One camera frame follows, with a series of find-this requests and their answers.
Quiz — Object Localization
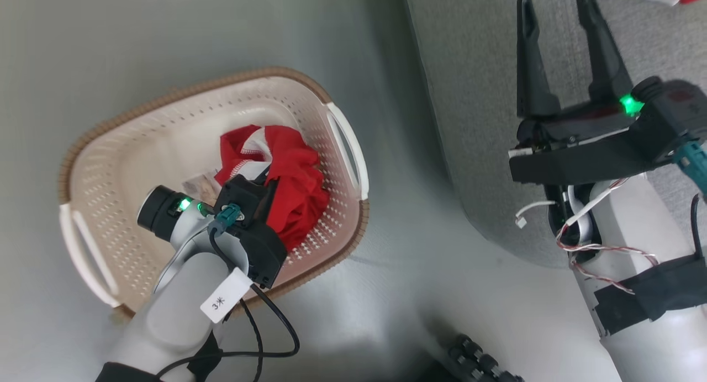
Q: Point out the black tape band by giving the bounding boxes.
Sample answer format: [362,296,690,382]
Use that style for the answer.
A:
[593,253,707,337]

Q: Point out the red white twisted wires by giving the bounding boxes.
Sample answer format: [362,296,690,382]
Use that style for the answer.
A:
[555,178,659,295]

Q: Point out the thin black cable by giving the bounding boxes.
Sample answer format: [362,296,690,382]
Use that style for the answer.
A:
[155,227,300,382]

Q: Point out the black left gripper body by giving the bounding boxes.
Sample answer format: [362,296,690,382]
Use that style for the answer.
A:
[213,174,279,235]

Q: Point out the grey fabric sofa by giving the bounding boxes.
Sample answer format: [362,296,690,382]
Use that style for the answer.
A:
[402,0,707,269]

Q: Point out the cream perforated laundry basket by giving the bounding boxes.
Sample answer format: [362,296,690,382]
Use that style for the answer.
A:
[58,66,370,323]

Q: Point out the teal cable connector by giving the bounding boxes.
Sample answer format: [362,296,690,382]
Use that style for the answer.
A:
[213,204,244,237]
[672,140,707,198]

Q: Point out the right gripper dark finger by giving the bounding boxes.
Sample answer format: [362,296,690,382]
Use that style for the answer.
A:
[516,0,562,119]
[574,0,634,104]

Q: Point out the white paper tag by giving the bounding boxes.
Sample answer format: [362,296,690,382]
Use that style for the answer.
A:
[199,268,254,324]

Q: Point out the white wire with plug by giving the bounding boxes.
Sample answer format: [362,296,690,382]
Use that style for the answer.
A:
[515,200,556,229]

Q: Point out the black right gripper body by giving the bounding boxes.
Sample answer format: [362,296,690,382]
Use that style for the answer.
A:
[516,98,644,151]

